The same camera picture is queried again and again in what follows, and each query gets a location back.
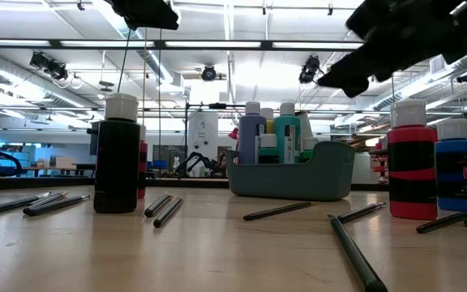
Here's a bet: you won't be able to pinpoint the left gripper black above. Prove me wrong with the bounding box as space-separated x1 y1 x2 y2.
110 0 181 32

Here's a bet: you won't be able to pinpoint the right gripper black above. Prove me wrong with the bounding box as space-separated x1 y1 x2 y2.
317 0 467 99

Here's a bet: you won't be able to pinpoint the tall teal paint bottle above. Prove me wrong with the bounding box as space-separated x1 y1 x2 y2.
273 102 302 165

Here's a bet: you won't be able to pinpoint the teal-green small paint bottle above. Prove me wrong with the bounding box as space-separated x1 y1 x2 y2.
257 133 281 165

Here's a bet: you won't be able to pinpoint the tall lavender paint bottle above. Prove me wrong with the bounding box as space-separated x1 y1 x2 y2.
238 101 268 165

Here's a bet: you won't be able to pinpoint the blue small paint bottle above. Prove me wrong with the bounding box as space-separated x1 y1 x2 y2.
435 118 467 212

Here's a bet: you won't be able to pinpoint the teal plastic caddy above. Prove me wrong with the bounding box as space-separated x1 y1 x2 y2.
225 140 357 203

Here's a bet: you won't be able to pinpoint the short black pen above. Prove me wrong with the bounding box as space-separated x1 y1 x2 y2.
336 201 388 225

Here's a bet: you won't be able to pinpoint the crimson small paint bottle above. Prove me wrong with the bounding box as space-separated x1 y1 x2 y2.
137 124 149 200

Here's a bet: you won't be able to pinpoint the black small paint bottle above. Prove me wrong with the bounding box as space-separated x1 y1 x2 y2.
93 92 141 215

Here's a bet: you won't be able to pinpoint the black pens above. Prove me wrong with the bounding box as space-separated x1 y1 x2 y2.
415 209 467 235

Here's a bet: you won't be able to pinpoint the long black pen foreground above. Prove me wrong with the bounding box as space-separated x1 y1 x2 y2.
327 213 389 292

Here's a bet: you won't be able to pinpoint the shelf with red bins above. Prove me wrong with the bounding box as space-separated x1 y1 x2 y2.
369 137 391 187

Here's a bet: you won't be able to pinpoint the white pillar panel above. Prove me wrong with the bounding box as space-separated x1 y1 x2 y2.
187 112 220 163

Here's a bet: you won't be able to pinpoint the pink desk lamp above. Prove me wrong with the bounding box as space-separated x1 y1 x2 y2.
228 127 241 152

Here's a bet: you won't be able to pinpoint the black monitor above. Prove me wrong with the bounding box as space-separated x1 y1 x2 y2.
86 127 99 157

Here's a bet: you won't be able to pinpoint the person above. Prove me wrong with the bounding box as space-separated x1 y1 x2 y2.
216 152 229 178

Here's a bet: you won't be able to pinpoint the cardboard box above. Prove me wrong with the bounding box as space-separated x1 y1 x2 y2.
54 157 77 170

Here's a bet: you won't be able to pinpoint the black hanging camera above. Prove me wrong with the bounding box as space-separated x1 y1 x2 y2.
200 64 217 82
298 55 327 85
29 51 69 81

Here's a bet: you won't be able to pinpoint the black hanging cord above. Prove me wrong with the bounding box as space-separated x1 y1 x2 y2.
118 28 133 93

